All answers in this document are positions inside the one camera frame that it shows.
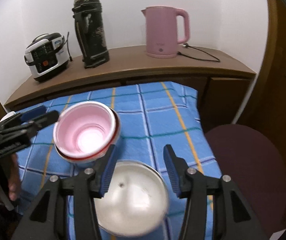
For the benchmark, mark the person's left hand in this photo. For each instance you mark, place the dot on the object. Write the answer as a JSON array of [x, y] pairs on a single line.
[[14, 182]]

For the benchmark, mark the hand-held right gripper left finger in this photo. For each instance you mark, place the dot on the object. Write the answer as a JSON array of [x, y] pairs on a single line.
[[108, 173]]

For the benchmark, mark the brown wooden cabinet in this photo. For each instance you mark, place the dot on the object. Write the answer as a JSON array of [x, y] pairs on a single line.
[[138, 65]]

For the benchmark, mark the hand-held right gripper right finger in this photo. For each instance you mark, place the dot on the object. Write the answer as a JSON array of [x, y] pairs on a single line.
[[170, 170]]

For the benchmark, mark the black thermos flask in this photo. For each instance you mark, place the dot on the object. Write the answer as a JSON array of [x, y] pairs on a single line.
[[93, 35]]

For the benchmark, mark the pink electric kettle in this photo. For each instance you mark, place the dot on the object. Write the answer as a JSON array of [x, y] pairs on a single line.
[[161, 32]]

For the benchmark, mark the white rice cooker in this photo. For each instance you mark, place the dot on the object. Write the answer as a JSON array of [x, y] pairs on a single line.
[[47, 57]]

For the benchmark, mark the white red-rimmed bowl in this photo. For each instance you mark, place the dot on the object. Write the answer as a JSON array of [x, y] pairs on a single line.
[[113, 140]]

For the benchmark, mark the wooden door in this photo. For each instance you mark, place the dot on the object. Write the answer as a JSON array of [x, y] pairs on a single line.
[[280, 105]]

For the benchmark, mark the blue checked tablecloth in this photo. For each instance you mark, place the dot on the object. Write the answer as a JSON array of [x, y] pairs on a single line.
[[158, 120]]

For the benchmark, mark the stainless steel bowl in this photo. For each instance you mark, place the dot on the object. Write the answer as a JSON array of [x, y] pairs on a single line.
[[133, 197]]

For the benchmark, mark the pink bowl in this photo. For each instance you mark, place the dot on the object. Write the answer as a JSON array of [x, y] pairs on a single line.
[[83, 130]]

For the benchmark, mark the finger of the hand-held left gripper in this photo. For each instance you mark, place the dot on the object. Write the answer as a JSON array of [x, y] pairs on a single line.
[[34, 112], [45, 120]]

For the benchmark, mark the floral white plate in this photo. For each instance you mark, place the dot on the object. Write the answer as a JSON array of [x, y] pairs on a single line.
[[8, 116]]

